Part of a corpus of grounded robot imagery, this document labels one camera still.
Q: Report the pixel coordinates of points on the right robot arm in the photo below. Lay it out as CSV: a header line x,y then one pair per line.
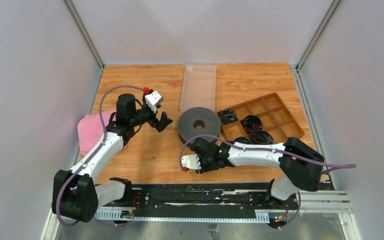
x,y
301,165

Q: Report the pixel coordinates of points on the wooden compartment tray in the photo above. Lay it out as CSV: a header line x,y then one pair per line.
x,y
276,119

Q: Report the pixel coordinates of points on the translucent plastic tray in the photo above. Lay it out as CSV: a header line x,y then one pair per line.
x,y
199,87

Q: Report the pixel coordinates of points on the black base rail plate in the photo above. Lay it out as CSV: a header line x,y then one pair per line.
x,y
201,201

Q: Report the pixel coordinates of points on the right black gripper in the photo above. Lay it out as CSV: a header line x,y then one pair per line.
x,y
204,168

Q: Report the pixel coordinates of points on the coiled cable blue green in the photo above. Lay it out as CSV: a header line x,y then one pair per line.
x,y
227,116

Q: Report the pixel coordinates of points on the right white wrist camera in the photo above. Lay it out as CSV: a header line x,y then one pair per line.
x,y
190,162

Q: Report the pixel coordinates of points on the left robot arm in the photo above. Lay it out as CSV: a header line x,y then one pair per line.
x,y
75,192

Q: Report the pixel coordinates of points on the dark grey perforated spool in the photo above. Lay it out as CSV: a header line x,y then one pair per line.
x,y
198,121

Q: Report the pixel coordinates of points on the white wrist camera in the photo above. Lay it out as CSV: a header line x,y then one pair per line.
x,y
153,100
190,162

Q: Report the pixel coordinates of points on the pink cloth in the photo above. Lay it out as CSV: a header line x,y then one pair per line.
x,y
89,131

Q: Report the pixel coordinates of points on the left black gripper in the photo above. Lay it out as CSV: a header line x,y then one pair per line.
x,y
161,124

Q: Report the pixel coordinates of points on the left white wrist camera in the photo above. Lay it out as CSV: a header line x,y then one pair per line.
x,y
153,100

